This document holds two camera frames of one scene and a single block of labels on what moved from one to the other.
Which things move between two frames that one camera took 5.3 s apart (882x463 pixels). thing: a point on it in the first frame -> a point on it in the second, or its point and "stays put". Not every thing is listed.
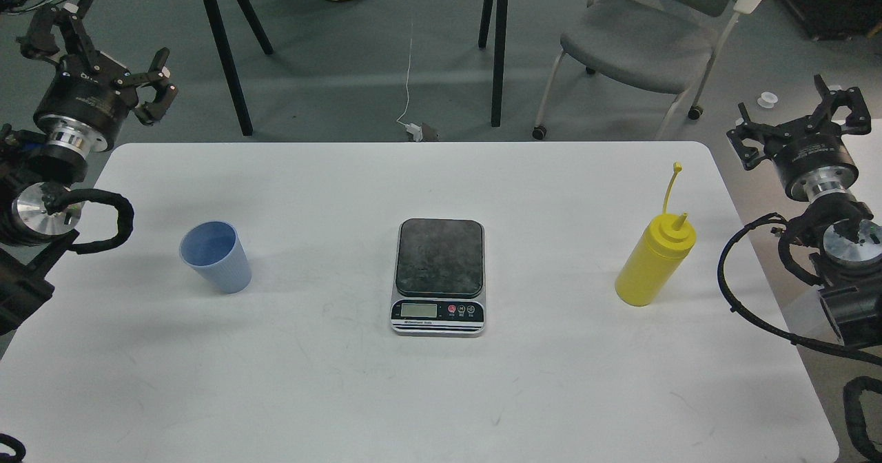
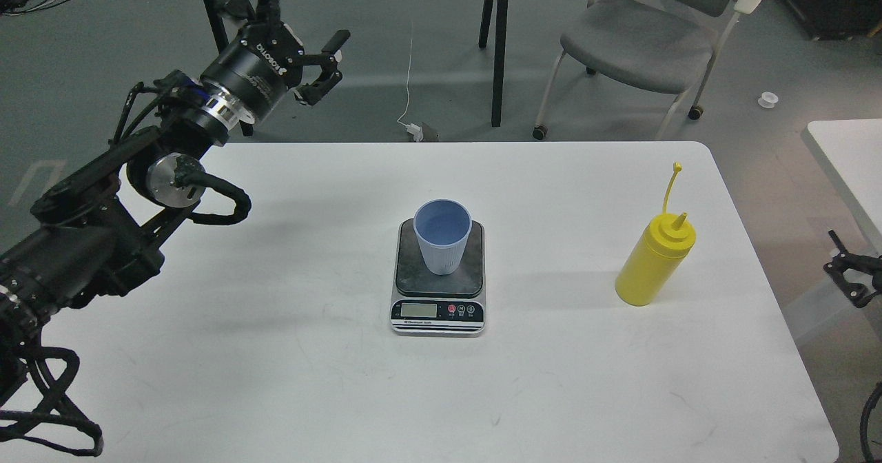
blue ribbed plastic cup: (216, 251) -> (442, 226)
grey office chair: (656, 29) stays put
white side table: (866, 149) stays put
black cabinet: (836, 3) stays put
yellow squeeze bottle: (659, 254) stays put
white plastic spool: (767, 100) stays put
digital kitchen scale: (439, 285) stays put
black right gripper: (812, 157) -> (837, 268)
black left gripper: (89, 105) -> (259, 68)
